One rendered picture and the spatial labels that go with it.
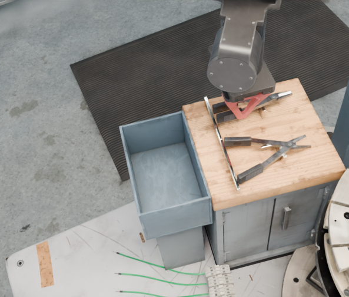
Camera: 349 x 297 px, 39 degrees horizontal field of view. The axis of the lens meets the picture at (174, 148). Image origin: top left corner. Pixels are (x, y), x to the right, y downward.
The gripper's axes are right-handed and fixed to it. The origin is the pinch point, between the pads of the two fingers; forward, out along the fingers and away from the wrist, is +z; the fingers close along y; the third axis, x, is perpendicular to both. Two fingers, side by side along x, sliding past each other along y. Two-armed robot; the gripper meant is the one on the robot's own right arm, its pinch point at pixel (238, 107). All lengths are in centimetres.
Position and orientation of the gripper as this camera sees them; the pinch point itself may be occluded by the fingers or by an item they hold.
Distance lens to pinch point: 76.0
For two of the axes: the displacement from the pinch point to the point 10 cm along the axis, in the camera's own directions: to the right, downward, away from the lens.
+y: 2.6, 7.8, -5.7
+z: 0.7, 5.7, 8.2
